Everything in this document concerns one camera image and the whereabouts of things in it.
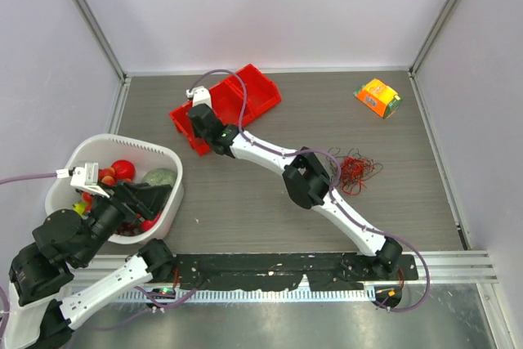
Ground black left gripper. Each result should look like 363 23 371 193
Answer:
78 177 173 264

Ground red cable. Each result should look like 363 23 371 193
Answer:
337 154 375 197

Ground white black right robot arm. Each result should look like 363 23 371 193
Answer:
188 104 403 280

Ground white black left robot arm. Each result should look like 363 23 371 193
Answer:
1 181 174 348

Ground green melon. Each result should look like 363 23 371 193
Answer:
141 168 177 186

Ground red three-compartment bin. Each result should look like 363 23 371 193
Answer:
169 63 283 157

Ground red apple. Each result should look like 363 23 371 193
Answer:
111 159 136 181

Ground white plastic basket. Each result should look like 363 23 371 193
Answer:
65 134 184 245

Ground yellow green pear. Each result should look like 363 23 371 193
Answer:
73 201 92 216

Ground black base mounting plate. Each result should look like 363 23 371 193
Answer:
174 253 418 292

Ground orange green carton box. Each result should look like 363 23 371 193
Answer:
353 78 403 119

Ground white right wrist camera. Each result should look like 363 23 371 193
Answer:
186 86 212 108

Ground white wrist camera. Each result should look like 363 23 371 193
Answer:
56 163 110 199
186 86 212 108

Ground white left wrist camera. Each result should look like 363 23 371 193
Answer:
56 163 110 199

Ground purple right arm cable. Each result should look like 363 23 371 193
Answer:
186 69 432 313

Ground white slotted cable duct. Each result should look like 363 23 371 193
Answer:
71 287 377 304

